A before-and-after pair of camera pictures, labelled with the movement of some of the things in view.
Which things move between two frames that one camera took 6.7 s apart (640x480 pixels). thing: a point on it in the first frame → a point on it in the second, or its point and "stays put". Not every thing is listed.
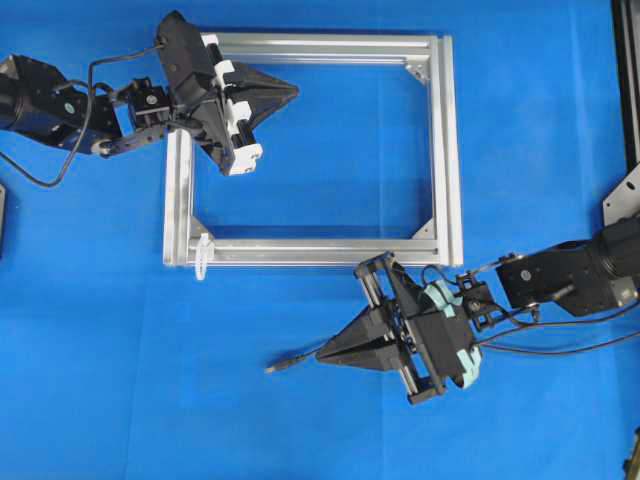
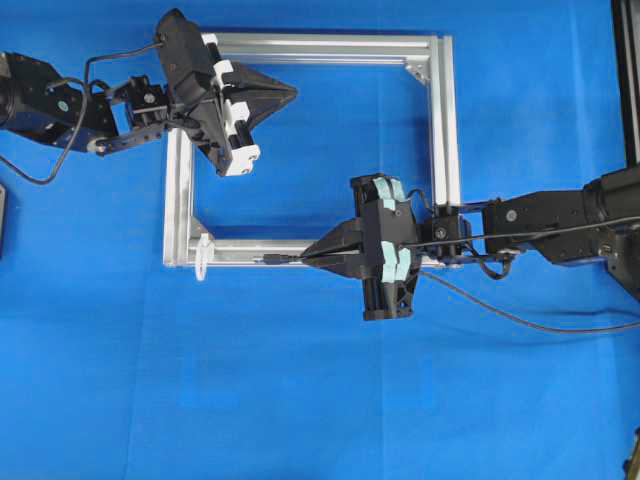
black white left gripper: (214, 121) stays put
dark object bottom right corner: (631, 469) stays put
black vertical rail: (626, 29) stays put
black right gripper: (434, 341) → (385, 232)
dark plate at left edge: (3, 223) stays put
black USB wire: (314, 355) → (292, 259)
